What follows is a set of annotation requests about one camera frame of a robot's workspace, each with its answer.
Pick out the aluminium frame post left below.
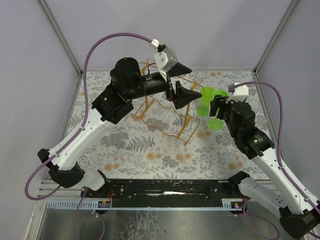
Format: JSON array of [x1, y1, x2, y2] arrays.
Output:
[[37, 0, 83, 76]]

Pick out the gold wire wine glass rack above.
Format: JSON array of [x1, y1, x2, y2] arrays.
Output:
[[130, 58, 203, 147]]

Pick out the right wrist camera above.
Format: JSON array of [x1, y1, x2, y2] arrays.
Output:
[[226, 82, 249, 103]]

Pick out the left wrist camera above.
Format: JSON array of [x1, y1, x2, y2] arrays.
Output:
[[149, 38, 178, 81]]

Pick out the floral patterned table cloth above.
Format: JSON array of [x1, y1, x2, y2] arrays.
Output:
[[54, 68, 278, 180]]

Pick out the aluminium frame post right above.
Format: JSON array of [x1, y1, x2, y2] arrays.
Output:
[[253, 0, 301, 76]]

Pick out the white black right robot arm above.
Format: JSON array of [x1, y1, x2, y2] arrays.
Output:
[[209, 95, 320, 240]]

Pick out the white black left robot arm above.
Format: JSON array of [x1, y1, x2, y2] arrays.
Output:
[[37, 57, 202, 191]]

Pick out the green wine glass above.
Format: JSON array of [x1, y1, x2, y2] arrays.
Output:
[[207, 89, 228, 131], [196, 86, 215, 117]]

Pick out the aluminium frame post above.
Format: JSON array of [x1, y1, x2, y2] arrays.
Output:
[[253, 0, 301, 76], [37, 0, 83, 76]]

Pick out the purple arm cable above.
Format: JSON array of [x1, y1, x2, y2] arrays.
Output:
[[228, 81, 320, 240], [24, 32, 161, 240]]

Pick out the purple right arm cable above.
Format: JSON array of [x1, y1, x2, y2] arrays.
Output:
[[228, 81, 320, 240]]

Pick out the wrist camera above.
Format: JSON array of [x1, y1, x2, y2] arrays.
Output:
[[149, 38, 178, 81], [226, 82, 249, 103]]

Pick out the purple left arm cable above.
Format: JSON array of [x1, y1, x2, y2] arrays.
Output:
[[24, 32, 161, 240]]

